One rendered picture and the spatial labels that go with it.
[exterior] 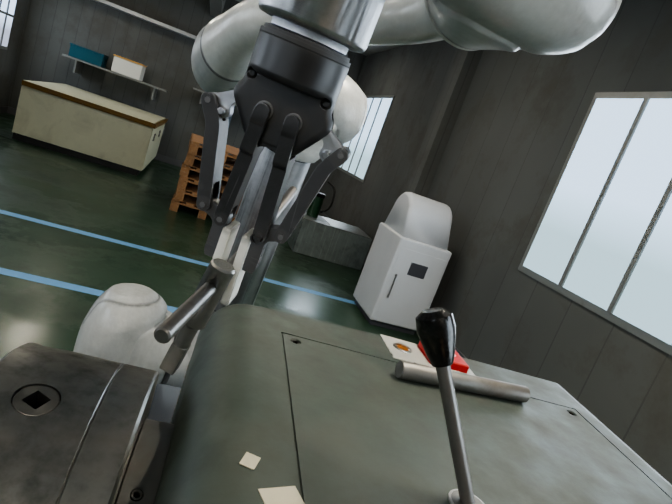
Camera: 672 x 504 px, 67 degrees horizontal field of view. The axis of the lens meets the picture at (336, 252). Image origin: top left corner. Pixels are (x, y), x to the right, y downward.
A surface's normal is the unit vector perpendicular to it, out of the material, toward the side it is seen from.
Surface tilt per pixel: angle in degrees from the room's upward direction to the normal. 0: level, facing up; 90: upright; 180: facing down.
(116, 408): 9
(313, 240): 90
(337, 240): 90
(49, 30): 90
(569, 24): 132
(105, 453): 25
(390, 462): 0
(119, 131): 90
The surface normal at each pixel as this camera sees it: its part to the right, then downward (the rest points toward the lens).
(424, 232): 0.33, -0.03
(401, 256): 0.23, 0.29
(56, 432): 0.36, -0.75
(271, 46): -0.57, 0.05
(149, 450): 0.35, -0.88
